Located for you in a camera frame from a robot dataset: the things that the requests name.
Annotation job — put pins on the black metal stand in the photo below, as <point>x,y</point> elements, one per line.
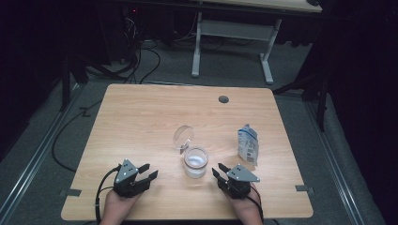
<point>65,84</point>
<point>322,103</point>

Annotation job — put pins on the metal floor rail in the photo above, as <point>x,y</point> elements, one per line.
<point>331,156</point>
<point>37,156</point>

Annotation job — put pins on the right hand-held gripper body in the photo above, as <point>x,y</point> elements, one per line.
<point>239,178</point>

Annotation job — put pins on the grey tape piece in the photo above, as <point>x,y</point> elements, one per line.
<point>303,188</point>
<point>71,192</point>

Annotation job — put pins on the white and blue salt bag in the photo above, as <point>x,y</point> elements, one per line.
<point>247,145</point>

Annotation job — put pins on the person's left hand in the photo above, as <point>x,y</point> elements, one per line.
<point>117,206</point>

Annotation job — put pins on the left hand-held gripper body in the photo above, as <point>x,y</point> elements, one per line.
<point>125,184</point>

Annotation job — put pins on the person's right hand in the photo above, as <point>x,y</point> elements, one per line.
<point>248,206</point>

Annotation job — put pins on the dark computer tower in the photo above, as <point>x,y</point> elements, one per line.
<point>131,31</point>

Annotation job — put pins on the white-framed background desk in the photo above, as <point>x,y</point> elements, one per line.
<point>234,29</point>

